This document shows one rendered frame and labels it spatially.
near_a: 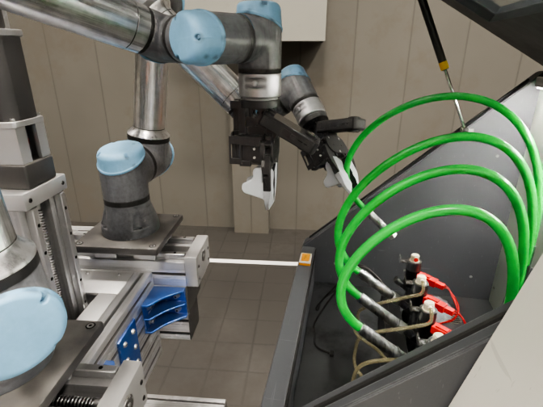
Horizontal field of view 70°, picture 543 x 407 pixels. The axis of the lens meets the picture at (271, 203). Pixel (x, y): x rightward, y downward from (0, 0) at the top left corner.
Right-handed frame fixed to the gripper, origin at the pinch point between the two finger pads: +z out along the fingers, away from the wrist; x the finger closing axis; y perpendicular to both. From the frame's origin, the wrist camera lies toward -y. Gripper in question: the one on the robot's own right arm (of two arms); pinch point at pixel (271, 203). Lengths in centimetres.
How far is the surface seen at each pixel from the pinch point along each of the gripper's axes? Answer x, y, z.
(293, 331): 4.4, -5.6, 26.6
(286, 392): 19.9, -6.6, 26.7
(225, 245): -203, 78, 122
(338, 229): 5.6, -13.3, 1.8
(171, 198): -231, 136, 95
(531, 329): 36.8, -31.5, -4.3
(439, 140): 5.6, -27.8, -15.0
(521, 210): 13.7, -38.4, -7.2
